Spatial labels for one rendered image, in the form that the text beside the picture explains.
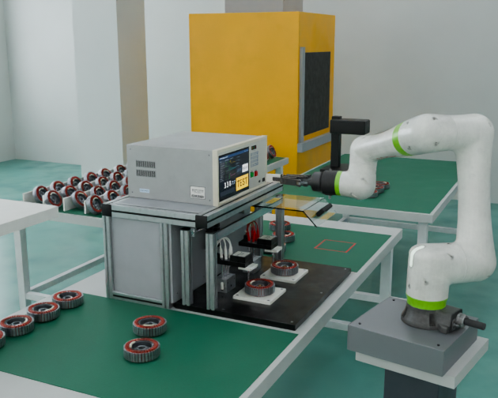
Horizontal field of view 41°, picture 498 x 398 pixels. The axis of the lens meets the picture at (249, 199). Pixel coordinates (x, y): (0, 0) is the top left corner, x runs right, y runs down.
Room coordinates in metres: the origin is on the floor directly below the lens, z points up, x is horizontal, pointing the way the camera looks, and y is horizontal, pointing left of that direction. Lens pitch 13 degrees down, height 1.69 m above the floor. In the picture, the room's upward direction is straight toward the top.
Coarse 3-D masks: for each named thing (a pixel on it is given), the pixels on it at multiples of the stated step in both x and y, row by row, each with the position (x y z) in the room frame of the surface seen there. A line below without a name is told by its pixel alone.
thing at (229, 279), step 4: (220, 276) 2.42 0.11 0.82; (224, 276) 2.42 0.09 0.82; (228, 276) 2.42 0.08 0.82; (232, 276) 2.43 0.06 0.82; (220, 280) 2.40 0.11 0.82; (224, 280) 2.39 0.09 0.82; (228, 280) 2.40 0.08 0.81; (232, 280) 2.43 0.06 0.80; (220, 284) 2.40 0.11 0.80; (224, 284) 2.39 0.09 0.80; (228, 284) 2.40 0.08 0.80; (232, 284) 2.43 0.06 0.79; (220, 288) 2.40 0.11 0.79; (224, 288) 2.39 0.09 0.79; (228, 288) 2.40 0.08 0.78; (232, 288) 2.43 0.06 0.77; (224, 292) 2.39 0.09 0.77
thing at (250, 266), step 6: (240, 252) 2.42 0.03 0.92; (246, 252) 2.42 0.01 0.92; (222, 258) 2.41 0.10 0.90; (234, 258) 2.38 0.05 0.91; (240, 258) 2.37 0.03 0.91; (246, 258) 2.37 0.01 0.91; (252, 258) 2.42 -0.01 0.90; (222, 264) 2.39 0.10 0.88; (228, 264) 2.38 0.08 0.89; (234, 264) 2.37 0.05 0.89; (240, 264) 2.36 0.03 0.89; (246, 264) 2.36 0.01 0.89; (252, 264) 2.40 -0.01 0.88; (222, 270) 2.40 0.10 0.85; (228, 270) 2.45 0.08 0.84; (222, 276) 2.40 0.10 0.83
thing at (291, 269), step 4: (272, 264) 2.58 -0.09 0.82; (276, 264) 2.58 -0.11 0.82; (280, 264) 2.61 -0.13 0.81; (284, 264) 2.62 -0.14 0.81; (288, 264) 2.61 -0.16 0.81; (292, 264) 2.59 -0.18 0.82; (296, 264) 2.58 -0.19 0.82; (272, 268) 2.56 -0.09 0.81; (276, 268) 2.55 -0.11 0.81; (280, 268) 2.54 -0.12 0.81; (284, 268) 2.53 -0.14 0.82; (288, 268) 2.54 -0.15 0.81; (292, 268) 2.54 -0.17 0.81; (296, 268) 2.56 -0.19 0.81; (272, 272) 2.56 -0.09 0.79; (276, 272) 2.55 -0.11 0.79; (280, 272) 2.54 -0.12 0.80; (284, 272) 2.53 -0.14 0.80; (288, 272) 2.53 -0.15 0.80; (292, 272) 2.54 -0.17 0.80; (296, 272) 2.56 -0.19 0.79
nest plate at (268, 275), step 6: (300, 270) 2.61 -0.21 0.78; (306, 270) 2.61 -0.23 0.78; (264, 276) 2.54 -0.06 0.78; (270, 276) 2.54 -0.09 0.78; (276, 276) 2.54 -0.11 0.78; (282, 276) 2.54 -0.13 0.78; (288, 276) 2.54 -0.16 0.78; (294, 276) 2.53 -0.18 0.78; (300, 276) 2.54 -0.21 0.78; (288, 282) 2.50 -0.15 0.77; (294, 282) 2.49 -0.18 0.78
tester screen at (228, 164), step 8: (240, 152) 2.52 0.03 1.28; (224, 160) 2.40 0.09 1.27; (232, 160) 2.46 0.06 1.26; (240, 160) 2.52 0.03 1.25; (224, 168) 2.40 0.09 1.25; (232, 168) 2.46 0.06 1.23; (224, 176) 2.40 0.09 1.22; (232, 176) 2.46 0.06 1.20; (232, 184) 2.46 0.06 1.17; (232, 192) 2.46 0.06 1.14
